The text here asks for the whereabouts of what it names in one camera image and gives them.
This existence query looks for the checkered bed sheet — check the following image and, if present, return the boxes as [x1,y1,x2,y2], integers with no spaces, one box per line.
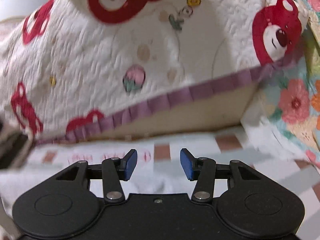
[1,128,319,239]

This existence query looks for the colourful floral quilt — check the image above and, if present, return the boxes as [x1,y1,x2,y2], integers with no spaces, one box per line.
[241,0,319,167]

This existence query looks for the white red bear quilt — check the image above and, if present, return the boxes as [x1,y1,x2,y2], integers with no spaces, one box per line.
[1,0,309,144]

